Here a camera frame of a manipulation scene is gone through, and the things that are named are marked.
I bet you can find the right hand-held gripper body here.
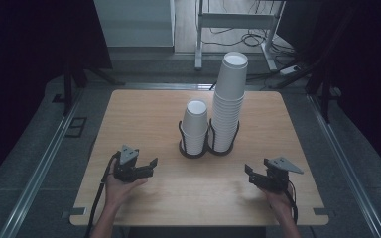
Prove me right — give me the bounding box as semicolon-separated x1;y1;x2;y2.
265;156;305;193

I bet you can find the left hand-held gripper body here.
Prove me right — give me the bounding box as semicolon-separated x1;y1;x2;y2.
112;144;140;183

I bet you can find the black wire cup holder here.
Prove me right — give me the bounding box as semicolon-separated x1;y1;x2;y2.
178;119;241;159

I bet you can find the short stack of white cups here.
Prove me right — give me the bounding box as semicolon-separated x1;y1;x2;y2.
180;99;210;157

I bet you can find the tall stack of white cups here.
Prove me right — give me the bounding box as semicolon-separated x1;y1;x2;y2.
209;51;249;154

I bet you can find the person's left hand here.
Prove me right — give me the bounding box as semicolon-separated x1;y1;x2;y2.
104;172;149;207

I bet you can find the person's right hand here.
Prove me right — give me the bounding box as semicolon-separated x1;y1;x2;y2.
261;187;295;216

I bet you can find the black stand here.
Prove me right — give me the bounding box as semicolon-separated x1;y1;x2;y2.
306;65;333;124
62;60;127;117

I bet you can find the white power strip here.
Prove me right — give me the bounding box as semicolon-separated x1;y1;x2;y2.
279;64;302;77

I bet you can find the dark curtain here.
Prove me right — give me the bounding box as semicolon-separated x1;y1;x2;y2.
0;0;113;192
277;0;381;182

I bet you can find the white cabinet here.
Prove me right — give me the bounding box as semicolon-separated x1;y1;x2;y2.
93;0;177;48

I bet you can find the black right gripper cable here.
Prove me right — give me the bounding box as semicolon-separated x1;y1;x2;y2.
284;184;300;224

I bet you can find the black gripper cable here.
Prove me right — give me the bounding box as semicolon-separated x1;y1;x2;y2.
284;184;300;224
83;151;122;238

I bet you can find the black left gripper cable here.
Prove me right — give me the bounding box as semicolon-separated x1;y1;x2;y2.
83;151;122;238

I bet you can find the black floor frame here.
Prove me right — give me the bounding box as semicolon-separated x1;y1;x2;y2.
64;116;88;139

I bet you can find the metal floor rail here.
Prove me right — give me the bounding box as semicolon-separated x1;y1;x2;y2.
0;93;84;238
306;93;381;238

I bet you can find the bundle of floor cables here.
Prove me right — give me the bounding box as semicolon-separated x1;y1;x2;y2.
201;28;296;58

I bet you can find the white metal desk frame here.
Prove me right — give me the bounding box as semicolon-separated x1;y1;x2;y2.
193;0;287;72

